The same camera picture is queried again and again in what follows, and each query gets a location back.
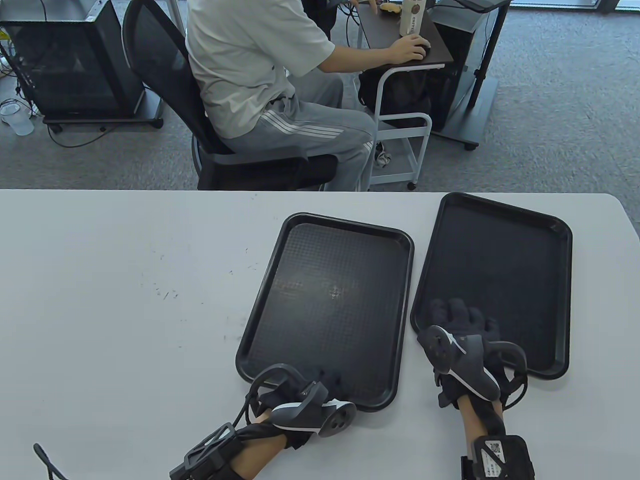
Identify grey wheeled stand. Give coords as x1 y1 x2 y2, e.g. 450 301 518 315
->
42 85 165 133

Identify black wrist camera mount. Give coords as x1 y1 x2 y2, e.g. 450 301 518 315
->
459 434 536 480
169 422 251 480

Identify white drink bottle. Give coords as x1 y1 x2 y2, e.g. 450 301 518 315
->
398 0 427 38

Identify black wrist strap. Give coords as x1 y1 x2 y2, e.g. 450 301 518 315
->
32 442 71 480

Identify black support pole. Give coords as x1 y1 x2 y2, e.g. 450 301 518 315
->
467 0 511 108

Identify grey wheeled base plate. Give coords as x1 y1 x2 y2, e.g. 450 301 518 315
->
432 75 500 151

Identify grey hand tracker controller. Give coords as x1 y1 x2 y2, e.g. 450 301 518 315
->
240 364 358 438
417 325 528 411

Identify black computer tower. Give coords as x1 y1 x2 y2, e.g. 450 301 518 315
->
427 5 488 133

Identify black floor cable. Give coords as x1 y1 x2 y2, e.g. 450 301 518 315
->
47 122 108 149

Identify person's right hand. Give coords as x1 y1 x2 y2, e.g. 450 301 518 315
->
420 298 503 408

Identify black chrome base office chair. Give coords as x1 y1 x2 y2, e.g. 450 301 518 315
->
302 0 337 38

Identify black backpack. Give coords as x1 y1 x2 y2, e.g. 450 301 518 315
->
357 67 433 128

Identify person's left hand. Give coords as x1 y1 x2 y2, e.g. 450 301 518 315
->
255 369 347 452

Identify black mesh office chair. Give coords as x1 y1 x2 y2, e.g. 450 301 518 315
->
122 0 340 192

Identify clear plastic cup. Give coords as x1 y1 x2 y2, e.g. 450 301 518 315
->
0 102 35 137

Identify brown top white side table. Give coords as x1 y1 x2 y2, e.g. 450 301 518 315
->
356 2 455 192

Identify person's right forearm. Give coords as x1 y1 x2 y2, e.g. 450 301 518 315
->
457 395 501 443

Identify black computer case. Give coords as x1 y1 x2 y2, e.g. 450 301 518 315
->
0 0 146 119

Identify person's left forearm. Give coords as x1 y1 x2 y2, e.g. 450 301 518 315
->
230 422 291 480

